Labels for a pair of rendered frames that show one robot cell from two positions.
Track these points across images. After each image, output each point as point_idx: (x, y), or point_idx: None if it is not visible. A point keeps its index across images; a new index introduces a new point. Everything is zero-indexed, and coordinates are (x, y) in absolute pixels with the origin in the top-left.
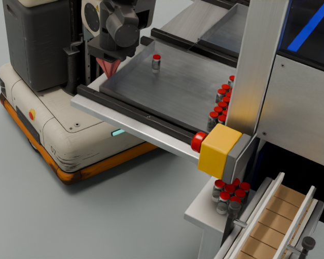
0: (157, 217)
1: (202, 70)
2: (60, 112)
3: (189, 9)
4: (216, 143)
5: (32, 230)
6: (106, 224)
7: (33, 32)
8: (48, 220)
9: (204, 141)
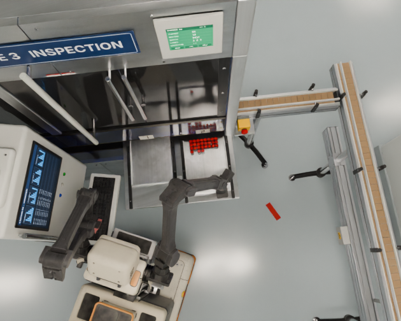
0: (178, 214)
1: (186, 170)
2: (175, 279)
3: (145, 205)
4: (247, 122)
5: (221, 253)
6: (196, 229)
7: (167, 305)
8: (212, 252)
9: (249, 125)
